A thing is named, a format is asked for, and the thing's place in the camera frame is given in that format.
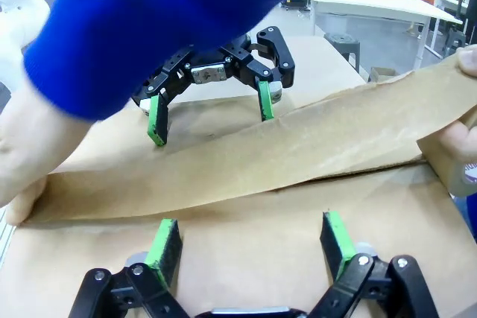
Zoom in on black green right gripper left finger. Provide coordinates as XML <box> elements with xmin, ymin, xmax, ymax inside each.
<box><xmin>69</xmin><ymin>217</ymin><xmax>189</xmax><ymax>318</ymax></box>

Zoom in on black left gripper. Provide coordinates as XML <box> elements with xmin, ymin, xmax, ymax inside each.
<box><xmin>130</xmin><ymin>25</ymin><xmax>297</xmax><ymax>146</ymax></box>

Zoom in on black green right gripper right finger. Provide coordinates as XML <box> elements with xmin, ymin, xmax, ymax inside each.
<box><xmin>309</xmin><ymin>210</ymin><xmax>440</xmax><ymax>318</ymax></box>

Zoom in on brown cardboard box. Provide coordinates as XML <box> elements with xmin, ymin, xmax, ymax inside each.
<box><xmin>0</xmin><ymin>49</ymin><xmax>477</xmax><ymax>318</ymax></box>

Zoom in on packing tape roll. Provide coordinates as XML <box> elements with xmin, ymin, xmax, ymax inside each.
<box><xmin>445</xmin><ymin>153</ymin><xmax>477</xmax><ymax>198</ymax></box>

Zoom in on person's right forearm blue sleeve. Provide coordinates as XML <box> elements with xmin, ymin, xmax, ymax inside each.
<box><xmin>450</xmin><ymin>191</ymin><xmax>477</xmax><ymax>250</ymax></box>

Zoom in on person's left forearm blue sleeve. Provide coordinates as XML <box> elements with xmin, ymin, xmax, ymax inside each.
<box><xmin>22</xmin><ymin>0</ymin><xmax>411</xmax><ymax>122</ymax></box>

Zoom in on small cardboard box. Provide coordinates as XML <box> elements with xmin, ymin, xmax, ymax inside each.
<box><xmin>367</xmin><ymin>66</ymin><xmax>398</xmax><ymax>83</ymax></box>

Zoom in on person's right hand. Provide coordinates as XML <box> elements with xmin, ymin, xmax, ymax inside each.
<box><xmin>438</xmin><ymin>45</ymin><xmax>477</xmax><ymax>174</ymax></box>

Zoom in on person's left hand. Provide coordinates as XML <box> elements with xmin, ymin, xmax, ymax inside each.
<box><xmin>0</xmin><ymin>81</ymin><xmax>98</xmax><ymax>226</ymax></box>

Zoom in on grey plastic stool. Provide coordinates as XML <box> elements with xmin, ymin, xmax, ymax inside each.
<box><xmin>323</xmin><ymin>32</ymin><xmax>361</xmax><ymax>71</ymax></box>

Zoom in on white table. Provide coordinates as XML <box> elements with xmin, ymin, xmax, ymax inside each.
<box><xmin>300</xmin><ymin>0</ymin><xmax>464</xmax><ymax>70</ymax></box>

